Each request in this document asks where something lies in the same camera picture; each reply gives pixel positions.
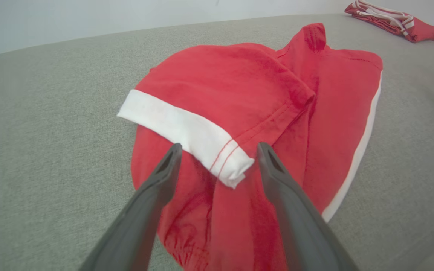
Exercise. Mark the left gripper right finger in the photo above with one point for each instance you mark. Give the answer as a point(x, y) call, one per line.
point(303, 226)

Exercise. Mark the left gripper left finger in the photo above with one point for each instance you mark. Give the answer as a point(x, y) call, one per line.
point(138, 226)

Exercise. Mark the red shorts with white stripe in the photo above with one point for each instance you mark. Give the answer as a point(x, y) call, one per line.
point(239, 86)

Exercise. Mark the red Bulls 23 jersey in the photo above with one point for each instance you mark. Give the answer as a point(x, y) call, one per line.
point(420, 32)

